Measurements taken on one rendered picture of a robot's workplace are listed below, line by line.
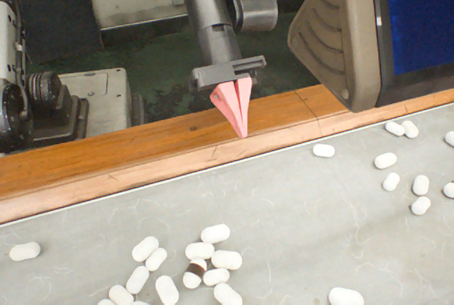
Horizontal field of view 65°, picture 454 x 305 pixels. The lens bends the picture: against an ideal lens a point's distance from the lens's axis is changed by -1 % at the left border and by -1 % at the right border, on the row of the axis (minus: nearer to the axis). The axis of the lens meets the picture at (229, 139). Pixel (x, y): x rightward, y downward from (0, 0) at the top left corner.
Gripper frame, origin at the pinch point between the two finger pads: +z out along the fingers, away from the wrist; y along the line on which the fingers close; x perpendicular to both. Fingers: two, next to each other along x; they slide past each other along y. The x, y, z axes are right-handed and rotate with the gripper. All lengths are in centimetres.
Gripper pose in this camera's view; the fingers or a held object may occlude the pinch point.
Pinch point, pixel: (242, 132)
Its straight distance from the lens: 49.4
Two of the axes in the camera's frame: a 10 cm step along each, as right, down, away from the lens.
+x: -2.2, 1.5, 9.6
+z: 2.7, 9.6, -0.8
